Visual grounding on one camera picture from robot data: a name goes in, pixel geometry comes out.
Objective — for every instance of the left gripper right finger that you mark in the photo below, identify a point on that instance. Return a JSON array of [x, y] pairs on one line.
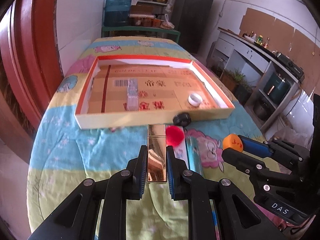
[[216, 209]]

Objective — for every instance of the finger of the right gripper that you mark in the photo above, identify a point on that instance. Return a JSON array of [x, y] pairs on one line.
[[254, 168], [255, 146]]

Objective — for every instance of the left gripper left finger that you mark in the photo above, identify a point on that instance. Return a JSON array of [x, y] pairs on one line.
[[97, 209]]

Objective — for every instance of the orange printed bottle cap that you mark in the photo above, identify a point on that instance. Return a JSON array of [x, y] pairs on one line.
[[233, 141]]

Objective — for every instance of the teal blue lighter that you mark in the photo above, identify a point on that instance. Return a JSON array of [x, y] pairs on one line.
[[194, 155]]

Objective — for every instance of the white Hello Kitty lighter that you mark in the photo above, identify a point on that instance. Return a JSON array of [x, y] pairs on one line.
[[181, 149]]

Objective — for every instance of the black bottle cap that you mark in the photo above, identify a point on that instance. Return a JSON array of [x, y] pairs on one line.
[[182, 119]]

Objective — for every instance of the red bottle cap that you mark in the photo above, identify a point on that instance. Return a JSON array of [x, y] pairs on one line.
[[173, 135]]

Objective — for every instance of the gold lighter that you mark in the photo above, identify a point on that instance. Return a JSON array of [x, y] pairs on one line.
[[156, 162]]

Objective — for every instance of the cartoon patterned bed quilt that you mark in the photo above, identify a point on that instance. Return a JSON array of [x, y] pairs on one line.
[[64, 155]]

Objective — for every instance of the white counter cabinet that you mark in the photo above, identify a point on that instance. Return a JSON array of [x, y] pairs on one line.
[[273, 85]]

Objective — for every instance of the potted green plant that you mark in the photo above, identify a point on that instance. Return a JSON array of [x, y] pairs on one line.
[[236, 82]]

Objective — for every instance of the white bottle cap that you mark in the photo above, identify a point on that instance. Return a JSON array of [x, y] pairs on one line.
[[195, 99]]

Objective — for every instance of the clear glitter lighter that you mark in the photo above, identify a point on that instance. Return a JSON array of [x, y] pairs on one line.
[[132, 95]]

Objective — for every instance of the orange cardboard tray box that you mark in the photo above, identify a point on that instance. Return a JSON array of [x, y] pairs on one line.
[[164, 84]]

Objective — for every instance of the white plastic bag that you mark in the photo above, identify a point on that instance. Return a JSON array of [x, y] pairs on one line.
[[166, 24]]

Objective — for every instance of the black refrigerator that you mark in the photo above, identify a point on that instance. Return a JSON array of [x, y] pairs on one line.
[[189, 18]]

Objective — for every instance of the kitchen storage shelf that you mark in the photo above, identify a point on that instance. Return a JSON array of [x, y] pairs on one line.
[[147, 0]]

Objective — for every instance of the brown cardboard box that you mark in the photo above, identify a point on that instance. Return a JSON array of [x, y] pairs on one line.
[[142, 9]]

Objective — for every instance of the green metal bench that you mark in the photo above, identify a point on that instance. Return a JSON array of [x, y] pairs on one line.
[[105, 31]]

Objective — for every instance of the blue water jug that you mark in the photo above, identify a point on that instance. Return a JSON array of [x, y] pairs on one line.
[[116, 13]]

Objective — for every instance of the red wooden door frame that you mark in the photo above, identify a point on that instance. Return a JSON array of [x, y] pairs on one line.
[[30, 70]]

